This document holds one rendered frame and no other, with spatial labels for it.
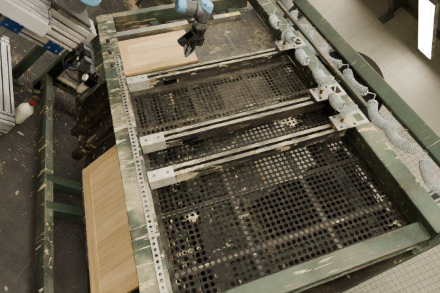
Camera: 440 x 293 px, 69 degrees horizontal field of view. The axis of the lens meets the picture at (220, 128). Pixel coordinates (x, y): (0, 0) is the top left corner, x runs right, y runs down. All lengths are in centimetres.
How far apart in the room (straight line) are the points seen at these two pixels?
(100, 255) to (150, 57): 127
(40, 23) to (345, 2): 707
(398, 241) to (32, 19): 191
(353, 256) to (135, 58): 173
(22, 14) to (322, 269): 170
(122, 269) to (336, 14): 711
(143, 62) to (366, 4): 635
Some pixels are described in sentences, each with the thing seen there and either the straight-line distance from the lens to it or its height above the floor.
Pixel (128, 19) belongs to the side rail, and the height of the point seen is 98.
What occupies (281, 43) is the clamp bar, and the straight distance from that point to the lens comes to 227.
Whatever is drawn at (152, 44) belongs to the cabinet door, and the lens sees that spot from 241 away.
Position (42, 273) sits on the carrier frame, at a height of 17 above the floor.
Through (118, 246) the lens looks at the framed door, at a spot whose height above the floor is 49.
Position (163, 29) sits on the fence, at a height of 117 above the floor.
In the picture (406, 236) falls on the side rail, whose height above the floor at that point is 173.
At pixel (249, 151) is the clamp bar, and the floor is 134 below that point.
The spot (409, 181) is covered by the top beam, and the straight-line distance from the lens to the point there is 176.
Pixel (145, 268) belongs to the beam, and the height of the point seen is 84.
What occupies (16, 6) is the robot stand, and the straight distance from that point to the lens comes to 177.
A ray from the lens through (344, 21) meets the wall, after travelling 789.
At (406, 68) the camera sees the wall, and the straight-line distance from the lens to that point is 714.
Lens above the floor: 174
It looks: 16 degrees down
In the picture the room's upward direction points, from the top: 54 degrees clockwise
